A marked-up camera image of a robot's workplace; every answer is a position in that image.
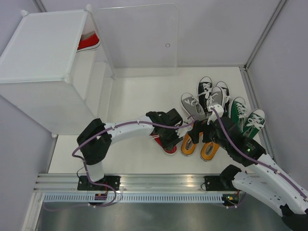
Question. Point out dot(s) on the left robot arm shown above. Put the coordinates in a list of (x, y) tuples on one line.
[(95, 140)]

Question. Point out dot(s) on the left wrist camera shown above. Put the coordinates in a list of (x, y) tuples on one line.
[(181, 132)]

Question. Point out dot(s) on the aluminium corner frame right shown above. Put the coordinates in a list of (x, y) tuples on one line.
[(265, 77)]

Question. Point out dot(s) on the green sneaker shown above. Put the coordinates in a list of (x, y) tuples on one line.
[(254, 123), (237, 112)]

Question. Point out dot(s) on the orange sneaker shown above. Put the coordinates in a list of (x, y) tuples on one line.
[(208, 151), (187, 147)]

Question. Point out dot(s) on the aluminium corner frame left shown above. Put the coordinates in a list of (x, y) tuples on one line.
[(39, 4)]

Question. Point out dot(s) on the white slotted cable duct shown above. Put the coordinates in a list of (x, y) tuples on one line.
[(135, 197)]

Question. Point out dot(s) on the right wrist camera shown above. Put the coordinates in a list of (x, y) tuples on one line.
[(216, 111)]

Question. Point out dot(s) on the red sneaker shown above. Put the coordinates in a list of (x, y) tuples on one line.
[(88, 41), (167, 149)]

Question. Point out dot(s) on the white plastic shoe cabinet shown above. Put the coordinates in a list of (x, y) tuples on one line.
[(44, 75)]

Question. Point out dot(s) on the black sneaker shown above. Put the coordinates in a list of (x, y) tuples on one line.
[(224, 86), (204, 90)]

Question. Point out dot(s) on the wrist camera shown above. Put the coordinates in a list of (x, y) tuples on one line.
[(216, 111), (181, 132)]

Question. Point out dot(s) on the orange sneaker left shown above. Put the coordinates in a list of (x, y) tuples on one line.
[(187, 147)]

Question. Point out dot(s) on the aluminium mounting rail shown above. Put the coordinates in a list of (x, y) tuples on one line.
[(128, 183)]

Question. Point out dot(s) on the orange sneaker right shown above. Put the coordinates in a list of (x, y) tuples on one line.
[(208, 151)]

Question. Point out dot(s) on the black sneaker back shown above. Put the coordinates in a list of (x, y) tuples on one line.
[(224, 86)]

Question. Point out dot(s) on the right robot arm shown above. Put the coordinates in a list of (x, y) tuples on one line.
[(281, 193)]

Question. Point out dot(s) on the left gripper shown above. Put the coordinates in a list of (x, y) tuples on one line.
[(175, 141)]

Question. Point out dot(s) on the green sneaker left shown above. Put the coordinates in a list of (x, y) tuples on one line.
[(237, 112)]

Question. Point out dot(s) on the green sneaker right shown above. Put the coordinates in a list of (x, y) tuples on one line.
[(254, 123)]

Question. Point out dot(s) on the grey sneaker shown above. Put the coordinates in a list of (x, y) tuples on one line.
[(191, 105), (217, 96)]

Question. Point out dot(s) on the aluminium corner frame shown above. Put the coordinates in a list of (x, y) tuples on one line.
[(39, 4), (265, 77)]

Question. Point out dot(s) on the transparent cabinet door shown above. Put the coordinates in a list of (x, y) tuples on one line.
[(141, 40)]

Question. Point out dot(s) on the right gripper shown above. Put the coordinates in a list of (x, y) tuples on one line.
[(199, 126)]

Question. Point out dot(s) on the black sneaker front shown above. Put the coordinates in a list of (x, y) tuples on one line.
[(204, 90)]

